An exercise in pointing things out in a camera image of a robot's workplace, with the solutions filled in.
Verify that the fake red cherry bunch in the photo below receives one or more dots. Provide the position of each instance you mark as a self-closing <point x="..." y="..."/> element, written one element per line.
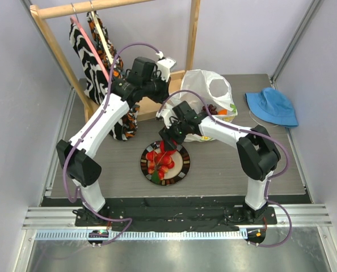
<point x="158" y="165"/>

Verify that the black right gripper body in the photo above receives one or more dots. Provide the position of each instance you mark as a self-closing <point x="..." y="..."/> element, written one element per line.
<point x="168" y="135"/>

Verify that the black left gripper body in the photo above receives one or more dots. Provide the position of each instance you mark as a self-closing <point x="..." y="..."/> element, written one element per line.
<point x="159" y="88"/>

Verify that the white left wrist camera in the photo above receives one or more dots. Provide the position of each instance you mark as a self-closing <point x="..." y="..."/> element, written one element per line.
<point x="164" y="65"/>

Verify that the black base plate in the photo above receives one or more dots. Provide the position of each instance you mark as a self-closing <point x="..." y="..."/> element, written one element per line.
<point x="231" y="208"/>

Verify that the white plastic bag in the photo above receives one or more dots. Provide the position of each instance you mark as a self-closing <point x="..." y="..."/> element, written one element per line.
<point x="200" y="88"/>

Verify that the orange black patterned garment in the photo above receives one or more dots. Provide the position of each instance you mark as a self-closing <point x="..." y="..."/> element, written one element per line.
<point x="127" y="126"/>

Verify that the fake orange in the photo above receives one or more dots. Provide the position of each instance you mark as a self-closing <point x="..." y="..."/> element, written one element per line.
<point x="223" y="112"/>

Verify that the aluminium corner frame post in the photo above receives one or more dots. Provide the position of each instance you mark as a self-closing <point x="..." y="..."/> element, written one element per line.
<point x="300" y="31"/>

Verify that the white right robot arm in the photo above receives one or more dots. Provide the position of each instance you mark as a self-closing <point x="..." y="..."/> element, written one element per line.
<point x="258" y="156"/>

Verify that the fake purple grapes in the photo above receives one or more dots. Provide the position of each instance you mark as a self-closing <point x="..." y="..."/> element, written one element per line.
<point x="211" y="108"/>

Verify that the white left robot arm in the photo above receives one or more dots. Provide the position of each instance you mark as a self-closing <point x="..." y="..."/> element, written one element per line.
<point x="146" y="78"/>

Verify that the left aluminium frame post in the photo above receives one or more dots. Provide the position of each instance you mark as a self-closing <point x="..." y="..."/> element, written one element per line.
<point x="51" y="41"/>

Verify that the fake red apple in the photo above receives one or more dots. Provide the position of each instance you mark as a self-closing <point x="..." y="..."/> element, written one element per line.
<point x="164" y="150"/>

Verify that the cream hanger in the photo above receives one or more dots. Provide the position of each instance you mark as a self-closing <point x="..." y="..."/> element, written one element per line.
<point x="102" y="38"/>

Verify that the black white zebra garment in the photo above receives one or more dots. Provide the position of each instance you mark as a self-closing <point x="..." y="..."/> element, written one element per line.
<point x="97" y="86"/>

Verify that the patterned round plate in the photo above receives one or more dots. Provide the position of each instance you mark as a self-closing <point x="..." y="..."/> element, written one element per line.
<point x="181" y="159"/>

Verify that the perforated metal rail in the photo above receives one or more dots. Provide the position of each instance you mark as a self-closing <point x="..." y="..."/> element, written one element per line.
<point x="100" y="234"/>

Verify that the blue bucket hat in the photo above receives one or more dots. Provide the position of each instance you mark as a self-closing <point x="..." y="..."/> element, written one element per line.
<point x="272" y="106"/>

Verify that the wooden clothes rack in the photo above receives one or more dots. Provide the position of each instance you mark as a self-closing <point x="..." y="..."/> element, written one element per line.
<point x="91" y="107"/>

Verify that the pink hanger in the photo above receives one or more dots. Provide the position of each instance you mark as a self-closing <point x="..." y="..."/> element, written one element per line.
<point x="92" y="48"/>

